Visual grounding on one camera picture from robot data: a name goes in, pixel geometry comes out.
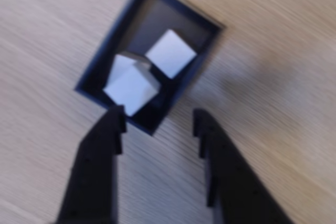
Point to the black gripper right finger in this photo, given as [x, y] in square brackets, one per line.
[231, 176]

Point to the black open box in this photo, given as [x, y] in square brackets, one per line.
[168, 9]

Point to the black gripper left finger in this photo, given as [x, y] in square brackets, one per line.
[97, 169]

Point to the white cube block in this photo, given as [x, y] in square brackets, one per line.
[170, 53]
[123, 62]
[131, 93]

